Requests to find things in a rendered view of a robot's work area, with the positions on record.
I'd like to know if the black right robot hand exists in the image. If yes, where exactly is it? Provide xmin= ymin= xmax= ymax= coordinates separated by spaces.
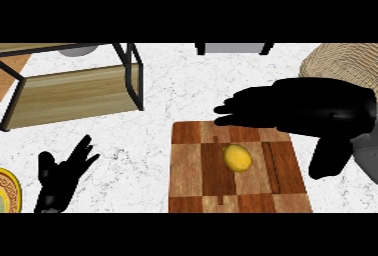
xmin=213 ymin=77 xmax=378 ymax=181

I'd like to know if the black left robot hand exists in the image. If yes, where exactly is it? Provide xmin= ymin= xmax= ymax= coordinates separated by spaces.
xmin=33 ymin=134 xmax=103 ymax=214

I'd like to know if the wicker basket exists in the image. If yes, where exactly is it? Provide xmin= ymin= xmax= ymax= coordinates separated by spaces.
xmin=299 ymin=43 xmax=378 ymax=98

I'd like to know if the yellow lemon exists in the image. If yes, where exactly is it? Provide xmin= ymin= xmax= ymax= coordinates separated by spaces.
xmin=222 ymin=143 xmax=255 ymax=173

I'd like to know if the checkered wooden cutting board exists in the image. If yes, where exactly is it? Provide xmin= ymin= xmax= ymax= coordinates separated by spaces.
xmin=168 ymin=120 xmax=315 ymax=214

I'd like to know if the yellow patterned plate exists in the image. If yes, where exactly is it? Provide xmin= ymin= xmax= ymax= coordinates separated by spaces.
xmin=0 ymin=167 xmax=24 ymax=214

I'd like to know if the grey appliance with black legs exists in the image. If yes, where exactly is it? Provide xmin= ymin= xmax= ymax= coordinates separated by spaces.
xmin=194 ymin=43 xmax=275 ymax=56

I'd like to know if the grey round bowl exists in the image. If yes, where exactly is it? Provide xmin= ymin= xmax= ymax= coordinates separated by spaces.
xmin=58 ymin=45 xmax=103 ymax=58

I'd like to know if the wooden shelf with black frame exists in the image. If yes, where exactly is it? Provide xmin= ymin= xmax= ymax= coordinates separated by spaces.
xmin=0 ymin=43 xmax=147 ymax=133

